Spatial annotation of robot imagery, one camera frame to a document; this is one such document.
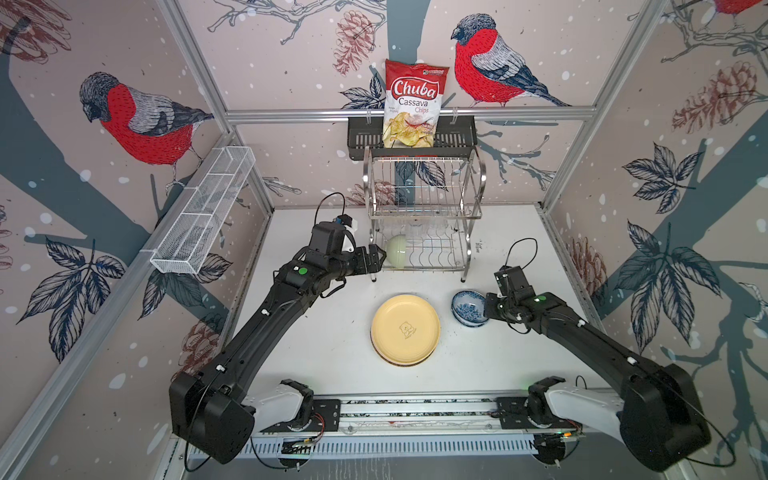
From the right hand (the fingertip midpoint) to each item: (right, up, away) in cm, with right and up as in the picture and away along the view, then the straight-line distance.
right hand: (486, 309), depth 86 cm
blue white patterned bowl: (-4, -1, +4) cm, 6 cm away
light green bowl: (-26, +17, +4) cm, 32 cm away
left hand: (-33, +17, -11) cm, 39 cm away
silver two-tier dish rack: (-17, +31, +16) cm, 39 cm away
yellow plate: (-24, -6, -1) cm, 25 cm away
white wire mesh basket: (-80, +30, -7) cm, 85 cm away
